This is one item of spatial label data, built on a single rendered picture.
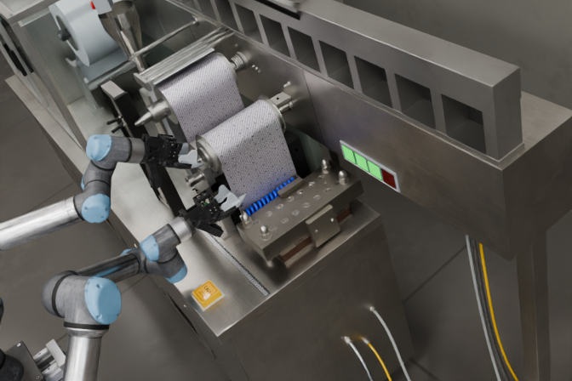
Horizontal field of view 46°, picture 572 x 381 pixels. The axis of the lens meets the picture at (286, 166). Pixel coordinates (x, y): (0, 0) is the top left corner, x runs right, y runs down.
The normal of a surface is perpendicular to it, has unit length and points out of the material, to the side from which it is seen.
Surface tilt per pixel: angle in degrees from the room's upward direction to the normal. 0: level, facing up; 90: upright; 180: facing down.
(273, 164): 90
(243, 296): 0
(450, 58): 0
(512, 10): 90
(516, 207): 90
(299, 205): 0
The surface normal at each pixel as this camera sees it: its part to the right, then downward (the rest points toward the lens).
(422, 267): -0.26, -0.75
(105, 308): 0.92, -0.11
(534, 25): -0.75, 0.55
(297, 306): 0.56, 0.40
